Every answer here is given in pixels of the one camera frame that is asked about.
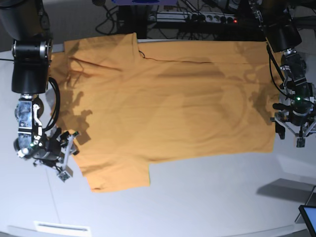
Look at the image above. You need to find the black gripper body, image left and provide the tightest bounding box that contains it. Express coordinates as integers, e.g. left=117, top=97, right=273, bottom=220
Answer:
left=32, top=133, right=69, bottom=165

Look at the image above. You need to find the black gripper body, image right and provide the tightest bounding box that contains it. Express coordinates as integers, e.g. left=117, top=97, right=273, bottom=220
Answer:
left=284, top=103, right=314, bottom=126

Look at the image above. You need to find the orange yellow T-shirt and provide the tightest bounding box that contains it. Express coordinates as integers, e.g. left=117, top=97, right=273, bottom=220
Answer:
left=51, top=34, right=279, bottom=193

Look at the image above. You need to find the black robot arm, image right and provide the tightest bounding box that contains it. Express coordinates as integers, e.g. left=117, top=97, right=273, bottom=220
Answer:
left=249, top=0, right=316, bottom=148

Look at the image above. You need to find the black robot arm, image left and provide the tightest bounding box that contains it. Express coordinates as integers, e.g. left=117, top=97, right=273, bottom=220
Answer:
left=0, top=0, right=78, bottom=172

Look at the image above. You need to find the grey tablet stand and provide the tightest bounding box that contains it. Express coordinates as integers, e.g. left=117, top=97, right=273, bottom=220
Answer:
left=294, top=185, right=316, bottom=224

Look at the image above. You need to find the tablet screen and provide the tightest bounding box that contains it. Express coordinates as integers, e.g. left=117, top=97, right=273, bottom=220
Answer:
left=299, top=205, right=316, bottom=237

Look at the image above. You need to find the white power strip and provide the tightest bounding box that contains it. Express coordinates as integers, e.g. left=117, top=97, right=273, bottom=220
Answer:
left=148, top=11, right=238, bottom=24

